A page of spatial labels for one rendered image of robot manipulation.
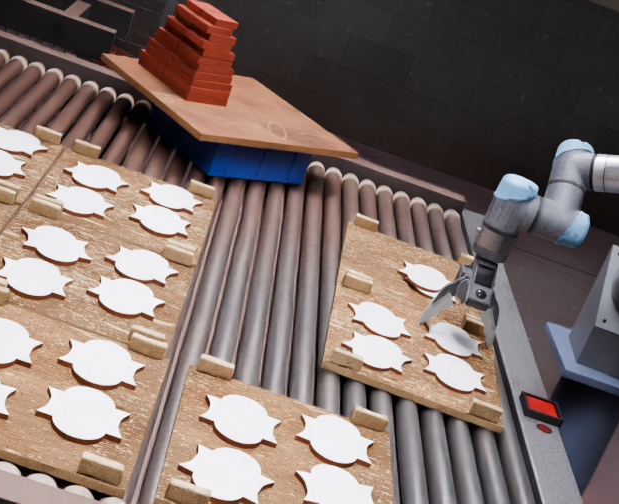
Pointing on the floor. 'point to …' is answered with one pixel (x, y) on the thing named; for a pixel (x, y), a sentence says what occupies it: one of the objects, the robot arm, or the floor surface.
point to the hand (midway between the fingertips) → (453, 339)
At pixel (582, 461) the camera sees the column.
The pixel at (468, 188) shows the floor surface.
